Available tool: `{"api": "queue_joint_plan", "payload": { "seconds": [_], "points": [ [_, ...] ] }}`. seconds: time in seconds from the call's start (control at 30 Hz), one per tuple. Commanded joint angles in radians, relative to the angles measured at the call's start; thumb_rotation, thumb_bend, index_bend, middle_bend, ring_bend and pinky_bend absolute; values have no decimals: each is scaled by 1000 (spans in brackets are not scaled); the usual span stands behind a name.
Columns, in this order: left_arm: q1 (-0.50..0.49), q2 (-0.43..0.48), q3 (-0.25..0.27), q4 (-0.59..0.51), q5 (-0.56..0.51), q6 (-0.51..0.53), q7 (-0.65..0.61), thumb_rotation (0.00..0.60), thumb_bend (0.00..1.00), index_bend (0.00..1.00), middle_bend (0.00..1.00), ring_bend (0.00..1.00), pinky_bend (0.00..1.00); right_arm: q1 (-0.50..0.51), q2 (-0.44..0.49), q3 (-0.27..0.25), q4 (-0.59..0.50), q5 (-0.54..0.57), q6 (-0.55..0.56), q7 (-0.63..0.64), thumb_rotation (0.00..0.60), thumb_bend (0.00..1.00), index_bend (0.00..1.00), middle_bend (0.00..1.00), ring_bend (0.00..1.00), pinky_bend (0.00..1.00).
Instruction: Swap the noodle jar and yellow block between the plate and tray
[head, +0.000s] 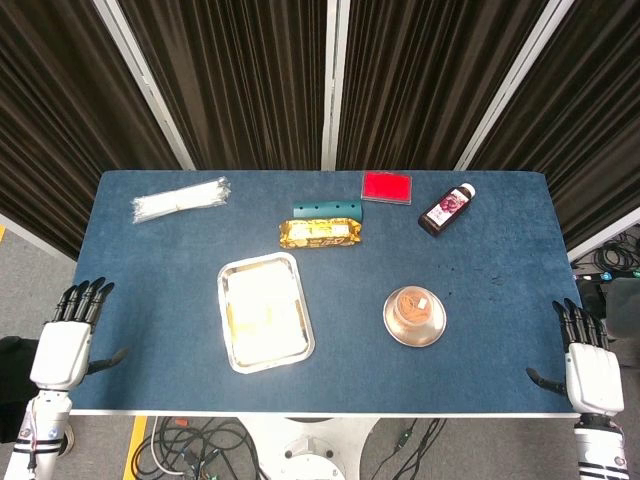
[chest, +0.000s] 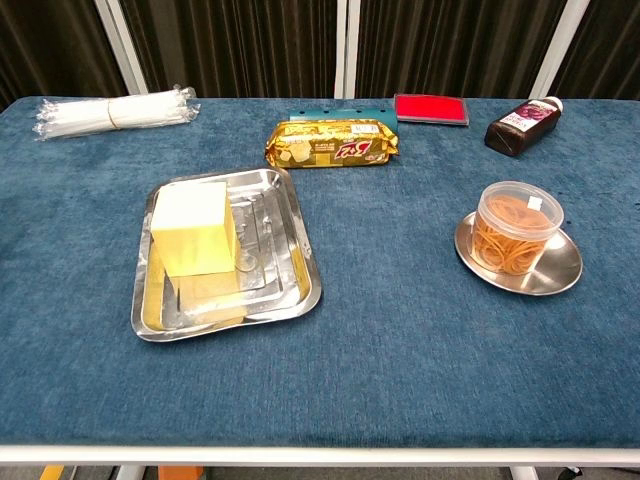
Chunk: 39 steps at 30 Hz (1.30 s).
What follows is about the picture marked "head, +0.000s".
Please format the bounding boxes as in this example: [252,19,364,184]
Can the black cable with green plug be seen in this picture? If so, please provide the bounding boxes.
[359,416,447,480]

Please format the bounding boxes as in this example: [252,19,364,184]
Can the red pad in clear case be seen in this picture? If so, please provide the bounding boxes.
[360,170,415,206]

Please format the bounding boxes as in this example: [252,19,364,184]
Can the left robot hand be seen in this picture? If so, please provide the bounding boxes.
[28,276,130,392]

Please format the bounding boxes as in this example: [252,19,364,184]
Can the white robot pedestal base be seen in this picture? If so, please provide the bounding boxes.
[238,416,377,480]

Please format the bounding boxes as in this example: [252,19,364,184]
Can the tangle of floor cables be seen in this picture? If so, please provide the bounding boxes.
[135,416,262,480]

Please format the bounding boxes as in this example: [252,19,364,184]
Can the round metal plate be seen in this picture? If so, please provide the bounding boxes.
[382,285,448,349]

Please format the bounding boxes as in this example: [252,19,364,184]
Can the blue felt table cover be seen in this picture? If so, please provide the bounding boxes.
[42,169,584,416]

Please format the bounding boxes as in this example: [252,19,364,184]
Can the yellow floor tape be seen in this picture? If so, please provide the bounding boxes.
[122,415,150,480]

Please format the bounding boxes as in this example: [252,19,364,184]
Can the white frame post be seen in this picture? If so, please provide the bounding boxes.
[453,0,577,172]
[91,0,197,172]
[320,0,352,171]

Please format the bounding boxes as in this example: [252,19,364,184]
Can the clear jar of rubber bands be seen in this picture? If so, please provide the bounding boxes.
[392,286,434,330]

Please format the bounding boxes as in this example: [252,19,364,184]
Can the gold snack package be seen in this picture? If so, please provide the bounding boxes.
[278,217,363,250]

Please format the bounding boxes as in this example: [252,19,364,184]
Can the black fabric object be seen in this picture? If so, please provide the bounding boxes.
[0,336,40,444]

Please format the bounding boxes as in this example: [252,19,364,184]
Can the dark juice bottle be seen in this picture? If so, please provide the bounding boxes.
[417,182,477,237]

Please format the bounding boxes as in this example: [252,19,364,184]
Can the yellow sponge block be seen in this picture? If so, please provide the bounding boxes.
[227,266,302,352]

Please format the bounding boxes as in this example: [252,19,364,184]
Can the bundle of clear plastic straws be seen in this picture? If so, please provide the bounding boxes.
[130,175,233,225]

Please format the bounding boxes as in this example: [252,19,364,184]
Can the rectangular metal tray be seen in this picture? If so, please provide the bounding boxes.
[216,251,317,374]

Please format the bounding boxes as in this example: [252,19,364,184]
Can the teal perforated plastic piece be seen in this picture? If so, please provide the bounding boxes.
[292,199,364,222]

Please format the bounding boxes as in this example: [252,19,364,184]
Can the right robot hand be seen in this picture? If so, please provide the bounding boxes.
[525,298,626,416]

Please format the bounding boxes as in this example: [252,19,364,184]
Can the coiled cables beside table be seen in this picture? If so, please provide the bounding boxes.
[574,225,640,284]

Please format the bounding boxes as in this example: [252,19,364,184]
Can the dark brown pleated curtain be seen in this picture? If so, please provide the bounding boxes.
[0,0,184,261]
[335,0,552,171]
[469,0,640,251]
[117,0,330,171]

